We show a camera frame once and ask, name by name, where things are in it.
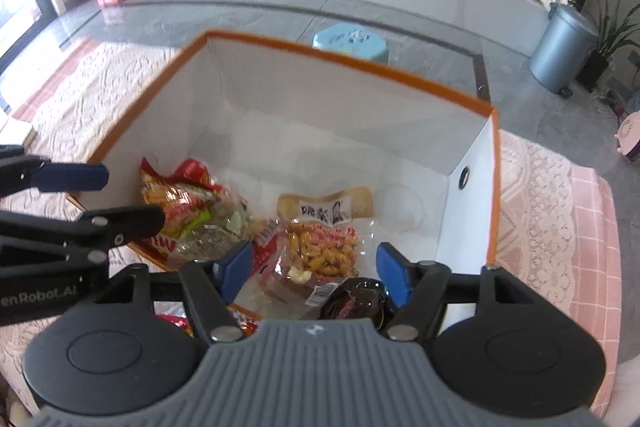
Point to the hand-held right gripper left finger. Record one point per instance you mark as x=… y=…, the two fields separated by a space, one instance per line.
x=235 y=269

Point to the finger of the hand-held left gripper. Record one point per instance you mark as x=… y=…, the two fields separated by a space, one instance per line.
x=130 y=222
x=70 y=177

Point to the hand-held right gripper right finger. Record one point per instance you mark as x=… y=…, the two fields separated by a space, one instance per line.
x=392 y=269

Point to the orange striped chips packet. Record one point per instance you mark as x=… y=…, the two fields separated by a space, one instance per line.
x=165 y=197

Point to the clear green snack packet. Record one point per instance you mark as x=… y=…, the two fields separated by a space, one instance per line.
x=215 y=227

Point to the black gold snack packet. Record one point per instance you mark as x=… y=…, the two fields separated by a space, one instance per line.
x=352 y=302

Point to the clear nut packet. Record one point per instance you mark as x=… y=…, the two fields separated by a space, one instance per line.
x=300 y=292

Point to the beige clear peanut packet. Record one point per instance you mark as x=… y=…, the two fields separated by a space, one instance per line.
x=320 y=237

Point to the orange cardboard box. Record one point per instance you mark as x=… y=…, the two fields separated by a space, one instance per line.
x=325 y=107

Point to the pink checkered blanket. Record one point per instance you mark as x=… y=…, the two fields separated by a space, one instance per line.
x=590 y=257

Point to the light blue stool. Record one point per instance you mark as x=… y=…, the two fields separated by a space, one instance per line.
x=352 y=42

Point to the pink heater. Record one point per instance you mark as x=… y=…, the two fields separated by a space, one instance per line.
x=630 y=137

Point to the grey pedal trash can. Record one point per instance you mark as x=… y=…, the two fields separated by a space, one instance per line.
x=562 y=47

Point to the potted snake plant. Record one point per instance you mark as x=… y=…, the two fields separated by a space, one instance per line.
x=607 y=37

